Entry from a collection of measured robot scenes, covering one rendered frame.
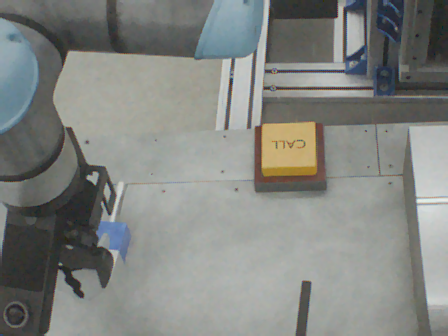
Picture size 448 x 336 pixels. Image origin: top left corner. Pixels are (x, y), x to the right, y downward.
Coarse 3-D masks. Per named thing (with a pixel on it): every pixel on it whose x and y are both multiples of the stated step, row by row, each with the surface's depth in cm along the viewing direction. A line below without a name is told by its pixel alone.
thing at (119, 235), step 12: (120, 192) 97; (120, 204) 96; (108, 216) 95; (108, 228) 93; (120, 228) 93; (120, 240) 92; (120, 252) 92; (120, 264) 91; (120, 276) 91; (108, 288) 90; (120, 288) 92; (96, 300) 93; (108, 300) 92; (120, 300) 92
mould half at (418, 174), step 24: (408, 144) 91; (432, 144) 89; (408, 168) 92; (432, 168) 87; (408, 192) 92; (432, 192) 86; (408, 216) 93; (432, 216) 85; (432, 240) 83; (432, 264) 82; (432, 288) 81; (432, 312) 80
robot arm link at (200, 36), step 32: (128, 0) 65; (160, 0) 64; (192, 0) 64; (224, 0) 64; (256, 0) 65; (128, 32) 66; (160, 32) 65; (192, 32) 65; (224, 32) 64; (256, 32) 67
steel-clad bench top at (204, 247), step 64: (384, 128) 101; (128, 192) 100; (192, 192) 99; (320, 192) 98; (384, 192) 97; (128, 256) 96; (192, 256) 95; (256, 256) 94; (320, 256) 93; (384, 256) 93; (64, 320) 92; (128, 320) 92; (192, 320) 91; (256, 320) 90; (320, 320) 89; (384, 320) 89
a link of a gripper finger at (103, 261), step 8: (88, 248) 79; (96, 248) 79; (104, 248) 79; (96, 256) 79; (104, 256) 80; (112, 256) 81; (96, 264) 80; (104, 264) 80; (112, 264) 82; (104, 272) 81; (104, 280) 83
